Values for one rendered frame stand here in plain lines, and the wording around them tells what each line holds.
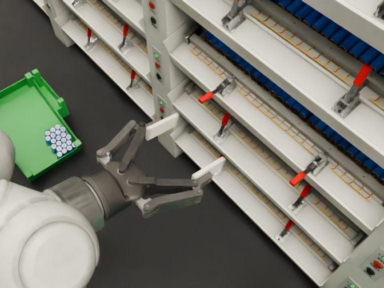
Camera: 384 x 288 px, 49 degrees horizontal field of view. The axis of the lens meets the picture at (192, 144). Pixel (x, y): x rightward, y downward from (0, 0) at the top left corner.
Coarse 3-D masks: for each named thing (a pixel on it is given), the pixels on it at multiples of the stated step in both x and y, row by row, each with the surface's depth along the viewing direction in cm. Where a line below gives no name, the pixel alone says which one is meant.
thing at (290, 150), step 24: (192, 24) 102; (168, 48) 102; (192, 48) 103; (192, 72) 101; (216, 96) 98; (240, 96) 96; (240, 120) 96; (264, 120) 92; (288, 144) 89; (336, 144) 87; (336, 168) 85; (336, 192) 83; (360, 192) 82; (360, 216) 81
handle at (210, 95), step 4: (224, 84) 94; (220, 88) 95; (224, 88) 95; (212, 92) 94; (216, 92) 94; (204, 96) 93; (208, 96) 93; (212, 96) 93; (200, 100) 92; (204, 100) 92
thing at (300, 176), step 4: (312, 164) 84; (316, 164) 83; (308, 168) 83; (312, 168) 83; (304, 172) 83; (308, 172) 83; (296, 176) 82; (300, 176) 82; (304, 176) 82; (292, 180) 81; (296, 180) 81; (300, 180) 82; (292, 184) 81; (296, 184) 81
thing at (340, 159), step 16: (208, 48) 99; (224, 64) 97; (240, 80) 94; (256, 96) 94; (272, 96) 91; (288, 112) 89; (304, 128) 87; (320, 144) 85; (336, 160) 84; (368, 176) 81
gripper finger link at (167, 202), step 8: (184, 192) 66; (192, 192) 66; (200, 192) 66; (152, 200) 64; (160, 200) 64; (168, 200) 65; (176, 200) 65; (184, 200) 66; (192, 200) 66; (144, 208) 63; (152, 208) 63; (160, 208) 65; (168, 208) 66; (144, 216) 64
